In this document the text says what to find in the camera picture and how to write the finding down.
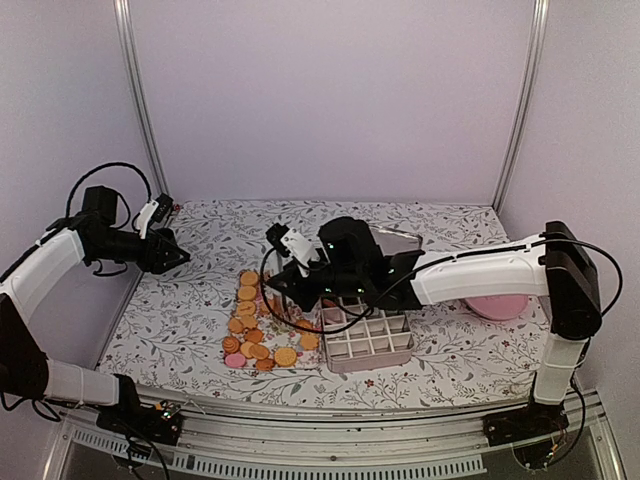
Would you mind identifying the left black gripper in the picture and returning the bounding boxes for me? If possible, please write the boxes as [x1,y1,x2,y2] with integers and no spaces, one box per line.
[91,226,190,273]

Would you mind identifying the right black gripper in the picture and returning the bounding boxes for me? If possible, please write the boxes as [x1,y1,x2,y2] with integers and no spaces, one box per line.
[268,248,367,311]

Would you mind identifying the swirl orange cookie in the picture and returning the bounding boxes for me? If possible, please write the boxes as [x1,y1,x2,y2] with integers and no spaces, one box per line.
[222,336,241,355]

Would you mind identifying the metal divided cookie tin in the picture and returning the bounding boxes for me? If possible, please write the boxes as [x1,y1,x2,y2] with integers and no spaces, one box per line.
[320,298,415,374]

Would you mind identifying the metal serving tongs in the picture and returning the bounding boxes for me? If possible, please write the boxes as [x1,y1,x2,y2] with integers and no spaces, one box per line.
[271,293,292,321]

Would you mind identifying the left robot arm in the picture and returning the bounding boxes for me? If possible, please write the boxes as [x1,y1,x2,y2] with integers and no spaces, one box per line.
[1,186,190,443]

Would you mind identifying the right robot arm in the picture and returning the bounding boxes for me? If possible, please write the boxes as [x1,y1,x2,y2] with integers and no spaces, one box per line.
[266,217,607,445]

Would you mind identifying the floral cookie tray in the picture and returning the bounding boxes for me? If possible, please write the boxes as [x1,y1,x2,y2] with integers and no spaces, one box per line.
[223,270,323,372]

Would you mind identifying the floral tablecloth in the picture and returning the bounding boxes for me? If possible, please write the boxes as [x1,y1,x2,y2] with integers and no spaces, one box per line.
[98,200,549,410]

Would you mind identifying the pink round cookie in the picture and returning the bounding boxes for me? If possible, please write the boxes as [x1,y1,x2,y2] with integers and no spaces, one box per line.
[224,353,247,368]

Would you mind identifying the metal tin lid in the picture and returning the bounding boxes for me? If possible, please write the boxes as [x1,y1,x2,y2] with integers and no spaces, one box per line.
[370,225,423,256]

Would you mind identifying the pink plate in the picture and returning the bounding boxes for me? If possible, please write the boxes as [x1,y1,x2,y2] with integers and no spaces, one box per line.
[465,295,529,321]

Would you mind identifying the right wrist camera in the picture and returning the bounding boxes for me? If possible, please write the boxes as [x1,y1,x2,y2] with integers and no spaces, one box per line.
[266,223,320,277]

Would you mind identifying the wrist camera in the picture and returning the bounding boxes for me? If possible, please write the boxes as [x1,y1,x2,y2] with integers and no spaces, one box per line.
[133,193,173,240]
[266,223,320,277]

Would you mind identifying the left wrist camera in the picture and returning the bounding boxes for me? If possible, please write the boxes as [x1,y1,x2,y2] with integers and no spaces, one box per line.
[133,193,173,240]

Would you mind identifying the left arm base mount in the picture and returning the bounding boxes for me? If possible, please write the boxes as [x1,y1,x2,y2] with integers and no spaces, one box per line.
[96,401,184,446]

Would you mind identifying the left aluminium frame post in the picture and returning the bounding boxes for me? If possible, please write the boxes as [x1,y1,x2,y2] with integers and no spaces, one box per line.
[113,0,171,195]

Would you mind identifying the aluminium frame post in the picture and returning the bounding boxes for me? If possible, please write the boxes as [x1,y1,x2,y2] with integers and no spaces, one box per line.
[113,0,171,195]
[492,0,550,214]

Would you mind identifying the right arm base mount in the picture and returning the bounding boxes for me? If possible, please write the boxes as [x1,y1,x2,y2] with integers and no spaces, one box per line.
[482,402,569,470]

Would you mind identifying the right aluminium frame post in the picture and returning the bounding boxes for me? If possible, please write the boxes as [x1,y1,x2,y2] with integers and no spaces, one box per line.
[492,0,550,214]

